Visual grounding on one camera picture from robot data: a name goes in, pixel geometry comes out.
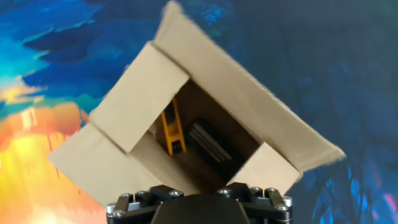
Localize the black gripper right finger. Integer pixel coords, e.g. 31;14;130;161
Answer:
216;182;294;224

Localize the yellow hex key set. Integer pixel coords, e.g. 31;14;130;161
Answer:
160;98;187;156

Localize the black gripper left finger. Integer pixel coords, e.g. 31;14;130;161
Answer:
105;185;185;224

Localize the colourful forest print tablecloth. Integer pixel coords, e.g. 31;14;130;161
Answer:
0;0;398;224

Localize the brown cardboard box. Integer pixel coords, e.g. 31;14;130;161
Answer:
47;0;346;208

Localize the black hex key set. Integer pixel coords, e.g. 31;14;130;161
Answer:
186;119;246;180

